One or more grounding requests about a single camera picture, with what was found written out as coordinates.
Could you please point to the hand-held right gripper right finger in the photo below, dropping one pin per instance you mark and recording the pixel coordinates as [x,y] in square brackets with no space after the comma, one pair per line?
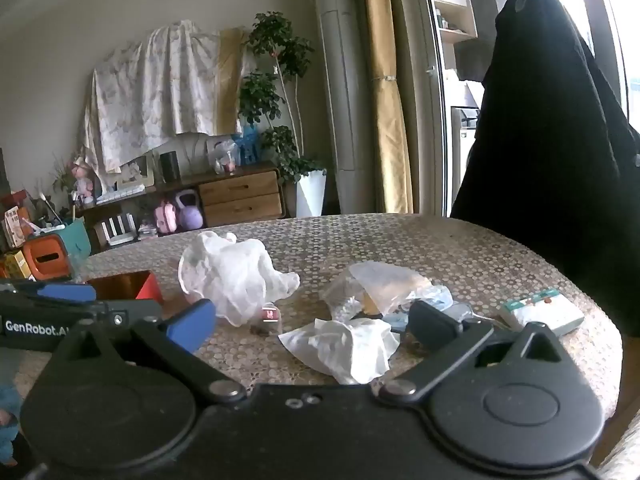
[431,322]

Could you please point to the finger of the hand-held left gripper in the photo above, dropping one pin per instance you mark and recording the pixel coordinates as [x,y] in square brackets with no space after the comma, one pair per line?
[65,292]
[117,316]

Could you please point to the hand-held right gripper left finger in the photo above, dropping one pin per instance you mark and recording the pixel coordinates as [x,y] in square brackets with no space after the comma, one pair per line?
[192,322]

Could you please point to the orange tray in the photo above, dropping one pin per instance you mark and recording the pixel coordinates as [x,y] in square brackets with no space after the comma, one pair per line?
[127,285]

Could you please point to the bag of cotton swabs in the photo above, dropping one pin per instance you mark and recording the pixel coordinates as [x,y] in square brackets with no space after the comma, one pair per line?
[387,286]

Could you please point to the white plastic bag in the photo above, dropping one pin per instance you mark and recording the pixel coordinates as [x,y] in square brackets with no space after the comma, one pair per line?
[235,275]

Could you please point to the white tissue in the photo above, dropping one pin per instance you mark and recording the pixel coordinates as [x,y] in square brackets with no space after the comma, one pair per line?
[345,347]

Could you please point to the clear plastic bag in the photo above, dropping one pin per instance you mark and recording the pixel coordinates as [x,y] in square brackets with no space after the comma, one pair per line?
[342,301]

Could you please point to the person's left forearm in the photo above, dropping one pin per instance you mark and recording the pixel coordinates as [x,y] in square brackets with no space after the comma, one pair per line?
[7,405]

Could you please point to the blue face mask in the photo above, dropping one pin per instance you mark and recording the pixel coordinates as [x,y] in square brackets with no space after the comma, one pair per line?
[436,296]

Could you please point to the teal and orange tissue box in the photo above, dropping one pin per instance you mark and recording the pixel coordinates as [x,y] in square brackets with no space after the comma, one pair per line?
[47,257]

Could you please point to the yellow box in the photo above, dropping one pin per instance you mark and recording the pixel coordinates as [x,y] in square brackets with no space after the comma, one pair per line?
[15,265]

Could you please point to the small red-labelled jar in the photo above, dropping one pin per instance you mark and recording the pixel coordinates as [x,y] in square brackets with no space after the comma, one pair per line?
[270,314]

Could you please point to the white router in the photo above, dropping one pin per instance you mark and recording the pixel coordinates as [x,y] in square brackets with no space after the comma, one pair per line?
[117,230]

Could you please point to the colourful printed box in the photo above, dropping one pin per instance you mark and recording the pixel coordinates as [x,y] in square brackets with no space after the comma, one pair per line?
[16,225]

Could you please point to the pink case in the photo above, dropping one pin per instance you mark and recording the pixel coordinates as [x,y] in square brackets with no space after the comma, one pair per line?
[166,217]

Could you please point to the purple kettlebell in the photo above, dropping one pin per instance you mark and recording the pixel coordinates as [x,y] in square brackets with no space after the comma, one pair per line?
[190,214]

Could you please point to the tissue packet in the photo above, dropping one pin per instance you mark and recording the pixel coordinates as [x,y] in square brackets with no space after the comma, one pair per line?
[542,311]

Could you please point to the white keyboard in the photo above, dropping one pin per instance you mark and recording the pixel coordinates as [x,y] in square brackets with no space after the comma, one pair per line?
[120,194]

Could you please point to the pink doll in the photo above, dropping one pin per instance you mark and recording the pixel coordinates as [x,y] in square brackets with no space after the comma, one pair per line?
[82,180]

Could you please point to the wooden sideboard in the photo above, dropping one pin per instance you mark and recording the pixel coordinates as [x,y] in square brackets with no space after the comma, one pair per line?
[240,195]

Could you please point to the black speaker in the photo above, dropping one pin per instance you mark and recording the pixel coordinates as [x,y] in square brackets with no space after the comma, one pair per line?
[170,166]

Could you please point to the white planter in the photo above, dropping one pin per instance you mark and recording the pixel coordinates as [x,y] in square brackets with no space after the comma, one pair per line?
[310,192]

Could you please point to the washing machine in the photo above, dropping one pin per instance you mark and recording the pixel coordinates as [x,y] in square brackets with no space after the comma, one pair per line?
[462,140]

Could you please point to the blue toy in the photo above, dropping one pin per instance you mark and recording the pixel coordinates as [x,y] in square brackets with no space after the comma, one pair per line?
[247,144]

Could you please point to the floral draped cloth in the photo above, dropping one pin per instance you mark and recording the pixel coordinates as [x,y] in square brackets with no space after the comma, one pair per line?
[150,95]

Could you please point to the yellow curtain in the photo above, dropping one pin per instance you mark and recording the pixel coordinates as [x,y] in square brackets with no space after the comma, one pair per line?
[387,110]

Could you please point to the white tower air conditioner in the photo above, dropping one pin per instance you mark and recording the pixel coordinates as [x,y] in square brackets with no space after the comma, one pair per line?
[345,85]

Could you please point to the green potted plant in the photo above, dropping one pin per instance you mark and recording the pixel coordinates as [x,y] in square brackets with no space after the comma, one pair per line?
[272,40]

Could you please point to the white photo frame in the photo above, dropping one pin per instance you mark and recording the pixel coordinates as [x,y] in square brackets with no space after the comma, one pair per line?
[135,171]

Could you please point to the wall cabinet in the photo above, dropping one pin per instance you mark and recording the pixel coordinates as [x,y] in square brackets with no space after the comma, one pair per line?
[450,5]

